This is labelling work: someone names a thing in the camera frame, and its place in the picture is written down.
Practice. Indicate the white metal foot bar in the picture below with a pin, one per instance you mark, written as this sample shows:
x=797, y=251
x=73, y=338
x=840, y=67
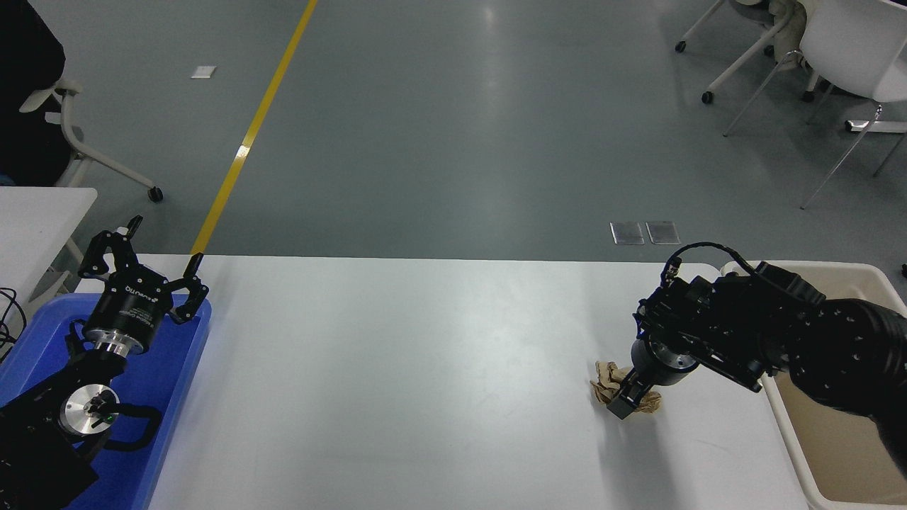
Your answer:
x=879, y=127

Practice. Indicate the beige garment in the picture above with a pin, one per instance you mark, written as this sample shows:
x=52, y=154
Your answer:
x=783, y=35

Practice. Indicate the white wheeled office chair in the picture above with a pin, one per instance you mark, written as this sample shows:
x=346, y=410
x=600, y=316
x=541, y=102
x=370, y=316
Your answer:
x=71, y=138

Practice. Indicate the tan paper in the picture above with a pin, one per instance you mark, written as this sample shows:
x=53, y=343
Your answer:
x=606, y=379

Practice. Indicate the white floor plate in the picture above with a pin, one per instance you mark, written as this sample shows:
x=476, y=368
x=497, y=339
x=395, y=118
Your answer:
x=203, y=72

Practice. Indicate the white shell chair metal legs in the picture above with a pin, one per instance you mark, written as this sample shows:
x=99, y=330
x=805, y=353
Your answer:
x=850, y=42

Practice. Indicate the white chair with casters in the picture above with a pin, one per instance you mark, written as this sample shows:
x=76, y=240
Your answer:
x=744, y=60

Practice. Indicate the seated person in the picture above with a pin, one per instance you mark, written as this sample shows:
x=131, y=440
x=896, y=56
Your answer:
x=21, y=106

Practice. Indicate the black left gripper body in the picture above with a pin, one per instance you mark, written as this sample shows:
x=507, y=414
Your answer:
x=131, y=308

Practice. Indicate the silver floor socket plate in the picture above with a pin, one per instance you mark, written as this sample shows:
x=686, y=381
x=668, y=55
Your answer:
x=628, y=234
x=663, y=233

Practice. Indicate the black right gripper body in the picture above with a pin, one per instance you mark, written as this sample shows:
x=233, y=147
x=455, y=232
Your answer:
x=659, y=365

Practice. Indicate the white side table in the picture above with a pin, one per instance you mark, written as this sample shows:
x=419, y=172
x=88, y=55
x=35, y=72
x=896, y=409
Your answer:
x=35, y=227

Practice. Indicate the large pale plastic bin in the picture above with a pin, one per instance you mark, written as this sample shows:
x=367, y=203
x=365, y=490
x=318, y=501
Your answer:
x=850, y=460

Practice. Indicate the blue plastic tray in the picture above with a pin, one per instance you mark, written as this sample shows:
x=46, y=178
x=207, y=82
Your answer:
x=166, y=368

